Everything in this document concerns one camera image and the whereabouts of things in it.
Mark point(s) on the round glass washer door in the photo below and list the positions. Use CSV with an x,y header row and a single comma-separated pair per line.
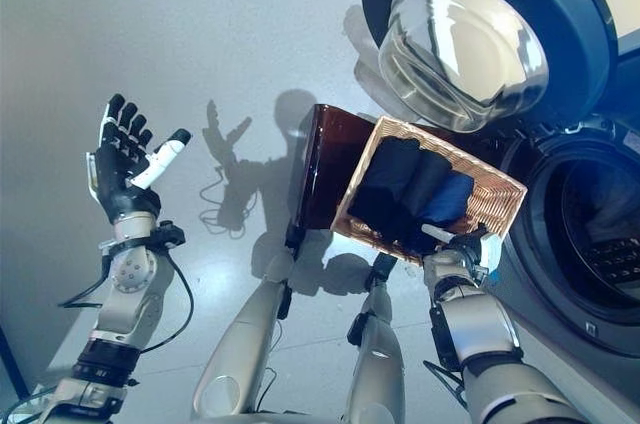
x,y
475,34

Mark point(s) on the navy black garment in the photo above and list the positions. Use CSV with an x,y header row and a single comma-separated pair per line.
x,y
385,179

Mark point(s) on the dark brown wooden stool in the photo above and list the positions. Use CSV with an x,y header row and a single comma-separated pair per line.
x,y
325,169

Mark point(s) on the silver robot left leg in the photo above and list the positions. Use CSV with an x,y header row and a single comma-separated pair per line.
x,y
245,344

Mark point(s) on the dark grey washing machine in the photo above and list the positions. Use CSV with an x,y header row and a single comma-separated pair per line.
x,y
550,244

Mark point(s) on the black white robot left hand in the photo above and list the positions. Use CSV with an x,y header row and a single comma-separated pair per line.
x,y
120,169

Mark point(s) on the silver robot torso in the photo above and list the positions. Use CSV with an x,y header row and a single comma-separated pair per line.
x,y
350,419

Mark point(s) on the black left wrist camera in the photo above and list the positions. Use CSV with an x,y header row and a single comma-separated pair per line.
x,y
167,235

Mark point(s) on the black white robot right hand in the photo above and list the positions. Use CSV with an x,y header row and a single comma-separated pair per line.
x,y
470,244

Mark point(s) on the charcoal garment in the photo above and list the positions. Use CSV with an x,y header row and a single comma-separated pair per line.
x,y
427,184

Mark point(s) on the silver robot leg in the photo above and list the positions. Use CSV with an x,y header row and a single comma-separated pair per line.
x,y
380,354
245,344

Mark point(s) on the blue garment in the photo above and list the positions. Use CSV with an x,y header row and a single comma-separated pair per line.
x,y
452,199

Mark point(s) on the silver robot right leg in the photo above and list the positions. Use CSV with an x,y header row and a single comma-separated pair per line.
x,y
380,354

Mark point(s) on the large shallow wicker basket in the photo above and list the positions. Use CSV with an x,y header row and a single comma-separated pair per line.
x,y
495,204

